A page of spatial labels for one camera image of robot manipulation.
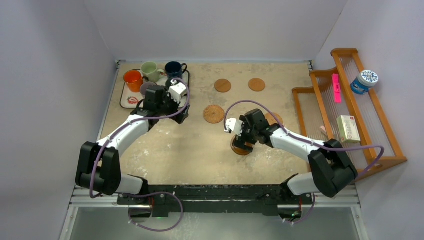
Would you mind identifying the dark brown wooden coaster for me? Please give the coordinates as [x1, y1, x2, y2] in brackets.
[230, 135, 254, 156]

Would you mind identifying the purple cable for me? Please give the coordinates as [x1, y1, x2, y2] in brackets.
[223, 99, 386, 227]
[88, 77, 191, 233]

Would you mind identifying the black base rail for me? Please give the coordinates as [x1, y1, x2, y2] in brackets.
[67, 183, 361, 220]

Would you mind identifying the pink marker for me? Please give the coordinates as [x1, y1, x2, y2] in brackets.
[332, 73, 342, 104]

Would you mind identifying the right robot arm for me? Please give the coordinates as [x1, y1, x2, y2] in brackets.
[226, 109, 358, 204]

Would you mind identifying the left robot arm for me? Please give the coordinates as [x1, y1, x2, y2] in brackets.
[75, 78, 190, 205]

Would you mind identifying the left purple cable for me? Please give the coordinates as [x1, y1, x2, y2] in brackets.
[88, 77, 191, 233]

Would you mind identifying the white card box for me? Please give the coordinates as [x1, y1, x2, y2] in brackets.
[336, 115, 361, 143]

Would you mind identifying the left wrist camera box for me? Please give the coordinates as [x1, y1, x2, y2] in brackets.
[168, 82, 188, 104]

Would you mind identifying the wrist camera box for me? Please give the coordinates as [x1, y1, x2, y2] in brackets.
[224, 118, 244, 137]
[168, 82, 188, 104]

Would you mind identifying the orange mug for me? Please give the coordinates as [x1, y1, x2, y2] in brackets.
[123, 69, 149, 93]

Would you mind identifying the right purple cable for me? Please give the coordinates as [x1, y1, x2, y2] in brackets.
[223, 99, 386, 227]

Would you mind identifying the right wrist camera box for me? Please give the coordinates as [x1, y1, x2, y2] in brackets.
[224, 118, 244, 137]

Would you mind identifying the purple mug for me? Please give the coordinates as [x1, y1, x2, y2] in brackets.
[139, 81, 157, 97]

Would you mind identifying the light wooden coaster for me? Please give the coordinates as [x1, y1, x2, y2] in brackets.
[214, 78, 232, 93]
[248, 77, 266, 92]

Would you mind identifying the navy blue mug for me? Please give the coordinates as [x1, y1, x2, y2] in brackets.
[164, 61, 188, 79]

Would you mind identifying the blue jar white lid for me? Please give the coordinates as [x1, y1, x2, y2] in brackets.
[350, 70, 379, 95]

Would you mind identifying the pale green mug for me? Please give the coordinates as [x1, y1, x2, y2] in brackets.
[140, 61, 166, 83]

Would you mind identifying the strawberry print tray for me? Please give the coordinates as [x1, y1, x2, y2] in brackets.
[120, 70, 190, 109]

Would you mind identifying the wooden tiered rack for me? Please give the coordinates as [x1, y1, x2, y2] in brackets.
[292, 48, 408, 180]

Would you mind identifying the small pink eraser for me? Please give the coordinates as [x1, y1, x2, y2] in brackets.
[319, 126, 328, 137]

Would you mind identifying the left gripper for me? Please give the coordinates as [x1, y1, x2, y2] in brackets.
[156, 87, 189, 124]

